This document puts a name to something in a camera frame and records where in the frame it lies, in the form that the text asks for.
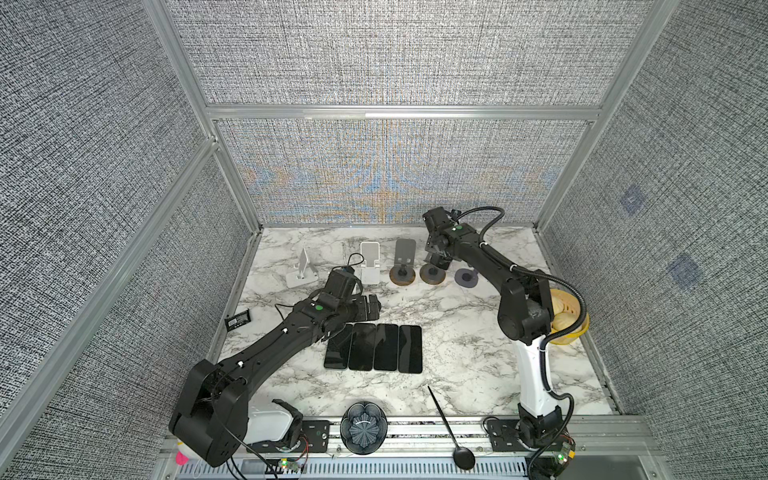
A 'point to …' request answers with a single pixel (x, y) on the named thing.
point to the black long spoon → (463, 458)
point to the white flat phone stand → (371, 266)
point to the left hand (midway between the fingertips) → (368, 307)
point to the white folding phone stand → (305, 274)
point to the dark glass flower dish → (363, 428)
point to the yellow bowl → (567, 313)
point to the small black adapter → (237, 319)
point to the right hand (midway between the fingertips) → (443, 244)
